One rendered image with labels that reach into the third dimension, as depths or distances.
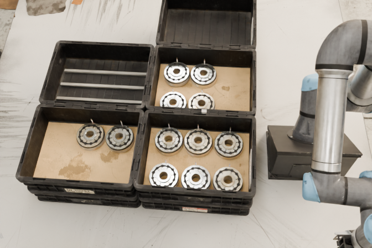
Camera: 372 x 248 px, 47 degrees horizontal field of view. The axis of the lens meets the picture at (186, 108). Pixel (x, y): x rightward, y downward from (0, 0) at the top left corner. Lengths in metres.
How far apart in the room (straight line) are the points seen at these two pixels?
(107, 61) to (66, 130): 0.35
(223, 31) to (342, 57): 0.83
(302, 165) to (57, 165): 0.88
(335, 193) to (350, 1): 2.29
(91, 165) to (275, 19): 1.11
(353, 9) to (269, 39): 1.32
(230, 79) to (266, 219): 0.55
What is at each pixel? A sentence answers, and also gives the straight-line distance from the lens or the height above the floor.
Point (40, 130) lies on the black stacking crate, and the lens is 1.67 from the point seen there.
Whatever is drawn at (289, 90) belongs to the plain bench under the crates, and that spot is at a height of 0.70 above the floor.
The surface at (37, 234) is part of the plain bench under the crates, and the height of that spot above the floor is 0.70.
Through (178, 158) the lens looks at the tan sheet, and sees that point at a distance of 1.56.
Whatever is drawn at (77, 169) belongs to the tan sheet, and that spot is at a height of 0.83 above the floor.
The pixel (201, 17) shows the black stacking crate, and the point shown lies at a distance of 1.94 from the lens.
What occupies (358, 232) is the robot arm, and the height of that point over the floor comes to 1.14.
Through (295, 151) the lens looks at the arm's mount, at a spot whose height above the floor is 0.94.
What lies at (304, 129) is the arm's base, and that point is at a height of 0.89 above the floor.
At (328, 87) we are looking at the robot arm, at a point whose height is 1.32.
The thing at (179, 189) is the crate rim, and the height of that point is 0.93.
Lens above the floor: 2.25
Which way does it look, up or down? 59 degrees down
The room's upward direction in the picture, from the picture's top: 4 degrees counter-clockwise
